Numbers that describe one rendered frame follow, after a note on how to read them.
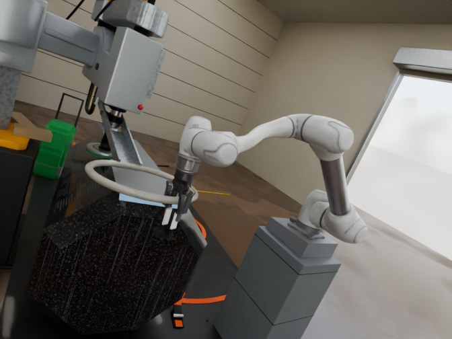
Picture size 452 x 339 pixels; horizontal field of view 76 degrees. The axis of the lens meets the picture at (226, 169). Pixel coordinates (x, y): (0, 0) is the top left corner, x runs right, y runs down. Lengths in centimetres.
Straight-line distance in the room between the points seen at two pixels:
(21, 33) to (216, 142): 138
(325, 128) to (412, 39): 550
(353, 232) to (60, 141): 288
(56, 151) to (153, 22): 210
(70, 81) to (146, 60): 509
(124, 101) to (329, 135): 112
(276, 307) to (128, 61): 158
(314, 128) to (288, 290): 90
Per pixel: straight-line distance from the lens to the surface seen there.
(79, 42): 227
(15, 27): 201
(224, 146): 92
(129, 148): 171
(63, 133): 350
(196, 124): 108
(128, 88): 177
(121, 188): 111
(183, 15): 737
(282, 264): 176
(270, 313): 187
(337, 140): 126
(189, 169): 110
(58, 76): 678
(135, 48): 176
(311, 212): 179
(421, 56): 611
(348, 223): 165
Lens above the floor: 143
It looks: 12 degrees down
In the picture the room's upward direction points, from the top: 22 degrees clockwise
